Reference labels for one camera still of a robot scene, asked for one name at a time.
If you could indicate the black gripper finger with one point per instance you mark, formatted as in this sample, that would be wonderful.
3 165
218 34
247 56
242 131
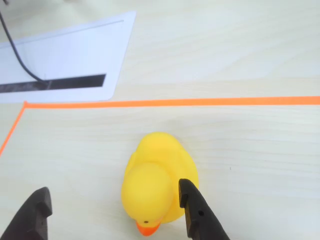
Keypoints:
200 220
27 220

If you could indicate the yellow rubber duck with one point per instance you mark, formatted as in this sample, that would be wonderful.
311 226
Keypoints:
155 170

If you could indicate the short orange tape strip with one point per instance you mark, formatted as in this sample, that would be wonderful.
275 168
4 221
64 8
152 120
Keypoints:
11 131

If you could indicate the long orange tape strip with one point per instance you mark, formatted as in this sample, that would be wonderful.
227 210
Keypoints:
175 102

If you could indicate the white paper with black bar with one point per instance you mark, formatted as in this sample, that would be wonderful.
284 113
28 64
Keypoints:
75 50

